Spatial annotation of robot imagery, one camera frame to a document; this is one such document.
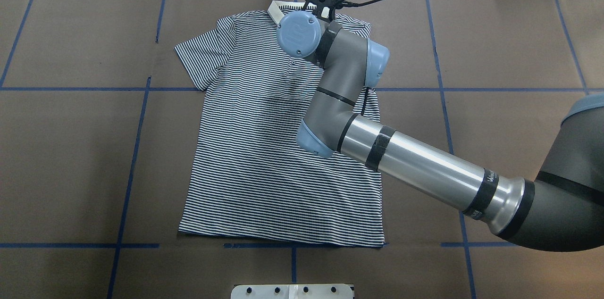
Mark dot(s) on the striped polo shirt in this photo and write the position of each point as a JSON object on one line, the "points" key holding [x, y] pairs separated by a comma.
{"points": [[249, 177]]}

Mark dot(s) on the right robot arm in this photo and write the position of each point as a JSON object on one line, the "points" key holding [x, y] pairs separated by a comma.
{"points": [[561, 210]]}

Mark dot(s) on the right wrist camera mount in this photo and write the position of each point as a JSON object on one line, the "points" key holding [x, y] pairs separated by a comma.
{"points": [[323, 9]]}

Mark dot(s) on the white pedestal column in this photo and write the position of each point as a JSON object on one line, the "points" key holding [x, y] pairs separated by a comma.
{"points": [[293, 291]]}

